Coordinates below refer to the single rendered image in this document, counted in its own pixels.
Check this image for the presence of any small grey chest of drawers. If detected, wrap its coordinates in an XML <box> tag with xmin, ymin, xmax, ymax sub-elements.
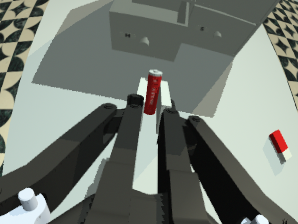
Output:
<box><xmin>181</xmin><ymin>0</ymin><xmax>280</xmax><ymax>57</ymax></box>

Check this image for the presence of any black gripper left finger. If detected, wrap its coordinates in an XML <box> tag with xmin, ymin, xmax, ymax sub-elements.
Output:
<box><xmin>0</xmin><ymin>78</ymin><xmax>148</xmax><ymax>224</ymax></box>

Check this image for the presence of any grey drawer front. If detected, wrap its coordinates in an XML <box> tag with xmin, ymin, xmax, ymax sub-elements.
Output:
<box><xmin>182</xmin><ymin>4</ymin><xmax>256</xmax><ymax>55</ymax></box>
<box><xmin>196</xmin><ymin>0</ymin><xmax>276</xmax><ymax>22</ymax></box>
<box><xmin>109</xmin><ymin>0</ymin><xmax>189</xmax><ymax>62</ymax></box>

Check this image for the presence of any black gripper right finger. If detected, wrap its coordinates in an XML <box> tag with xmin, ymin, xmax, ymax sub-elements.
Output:
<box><xmin>156</xmin><ymin>81</ymin><xmax>298</xmax><ymax>224</ymax></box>

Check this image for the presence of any red aa battery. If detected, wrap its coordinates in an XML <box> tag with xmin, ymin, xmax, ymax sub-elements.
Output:
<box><xmin>144</xmin><ymin>70</ymin><xmax>162</xmax><ymax>115</ymax></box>

